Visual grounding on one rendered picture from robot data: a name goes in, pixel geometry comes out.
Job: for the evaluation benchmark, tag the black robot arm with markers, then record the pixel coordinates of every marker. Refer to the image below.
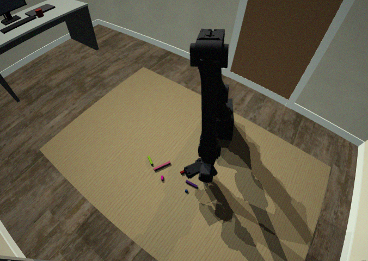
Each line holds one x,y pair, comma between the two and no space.
209,54

